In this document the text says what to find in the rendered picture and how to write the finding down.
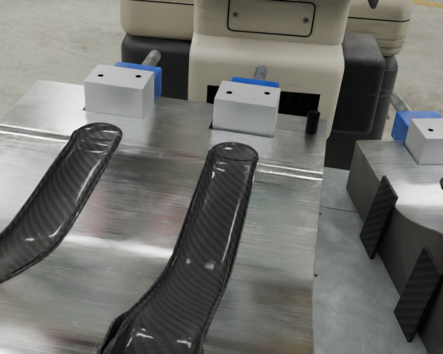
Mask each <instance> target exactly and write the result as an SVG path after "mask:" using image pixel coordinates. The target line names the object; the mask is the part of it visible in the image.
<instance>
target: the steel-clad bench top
mask: <svg viewBox="0 0 443 354"><path fill-rule="evenodd" d="M348 177H349V171H348V170H343V169H334V168H328V167H324V169H323V182H322V190H321V205H320V213H319V228H318V236H317V244H316V259H315V267H314V285H313V305H312V307H313V328H314V354H428V352H427V351H426V349H425V346H424V345H423V342H422V341H421V339H420V337H419V334H418V332H416V334H415V336H414V338H413V340H412V342H411V343H410V342H407V340H406V337H405V335H404V333H403V331H402V329H401V327H400V325H399V323H398V321H397V319H396V317H395V315H394V310H395V308H396V306H397V303H398V301H399V299H400V296H399V294H398V292H397V290H396V288H395V286H394V284H393V282H392V280H391V278H390V276H389V274H388V272H387V270H386V268H385V266H384V264H383V262H382V259H381V257H380V255H379V253H378V251H376V253H375V256H374V258H373V259H370V258H369V257H368V254H367V252H366V250H365V248H364V246H363V244H362V242H361V239H360V237H359V236H360V234H361V231H362V228H363V226H364V223H363V221H362V219H361V217H360V215H359V213H358V211H357V209H356V207H355V205H354V203H353V201H352V199H351V197H350V196H349V193H348V191H347V189H346V187H347V181H348Z"/></svg>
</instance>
